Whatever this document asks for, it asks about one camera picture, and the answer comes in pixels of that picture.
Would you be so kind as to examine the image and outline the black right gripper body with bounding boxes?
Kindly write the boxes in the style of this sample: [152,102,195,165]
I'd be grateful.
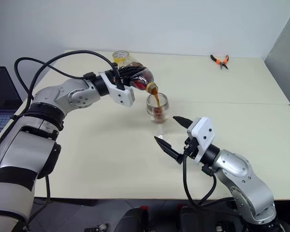
[182,136,199,160]

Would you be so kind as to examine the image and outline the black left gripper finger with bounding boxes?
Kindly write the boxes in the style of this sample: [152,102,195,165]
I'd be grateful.
[121,66,148,77]

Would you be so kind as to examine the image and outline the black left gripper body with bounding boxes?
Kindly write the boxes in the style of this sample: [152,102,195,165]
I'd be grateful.
[105,67,133,90]

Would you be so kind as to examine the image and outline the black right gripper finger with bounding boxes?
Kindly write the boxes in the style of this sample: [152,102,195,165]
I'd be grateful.
[173,116,193,129]
[154,135,185,165]

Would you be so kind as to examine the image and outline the dark soda bottle yellow cap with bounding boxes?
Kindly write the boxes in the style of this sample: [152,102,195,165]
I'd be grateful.
[115,60,158,95]

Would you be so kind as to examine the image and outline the clear wine glass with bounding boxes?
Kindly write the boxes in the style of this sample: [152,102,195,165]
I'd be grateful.
[145,92,172,142]

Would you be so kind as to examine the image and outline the yellow tape roll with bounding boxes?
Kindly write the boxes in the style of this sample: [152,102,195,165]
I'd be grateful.
[112,50,131,67]

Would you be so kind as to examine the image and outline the orange and black pliers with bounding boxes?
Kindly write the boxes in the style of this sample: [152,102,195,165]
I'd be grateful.
[210,54,230,71]

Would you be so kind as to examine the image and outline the dark rounded shape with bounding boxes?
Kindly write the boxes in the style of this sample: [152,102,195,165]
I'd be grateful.
[120,206,150,232]

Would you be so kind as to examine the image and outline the dark laptop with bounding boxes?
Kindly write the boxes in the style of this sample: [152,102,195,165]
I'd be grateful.
[0,66,24,144]

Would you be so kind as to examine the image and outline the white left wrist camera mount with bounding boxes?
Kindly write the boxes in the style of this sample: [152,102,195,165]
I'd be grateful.
[98,71,136,108]

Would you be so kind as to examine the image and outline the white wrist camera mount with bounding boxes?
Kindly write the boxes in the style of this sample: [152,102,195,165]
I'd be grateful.
[186,116,216,165]
[98,71,136,108]

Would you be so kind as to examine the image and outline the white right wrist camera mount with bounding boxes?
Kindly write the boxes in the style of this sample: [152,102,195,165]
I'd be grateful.
[186,116,216,165]

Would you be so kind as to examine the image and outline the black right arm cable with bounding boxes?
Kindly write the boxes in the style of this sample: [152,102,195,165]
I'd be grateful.
[182,152,235,213]

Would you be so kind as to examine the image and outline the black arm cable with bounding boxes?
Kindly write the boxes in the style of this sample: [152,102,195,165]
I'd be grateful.
[182,152,235,213]
[0,50,124,225]

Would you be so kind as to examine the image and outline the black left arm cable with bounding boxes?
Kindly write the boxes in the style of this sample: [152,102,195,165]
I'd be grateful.
[0,50,124,225]

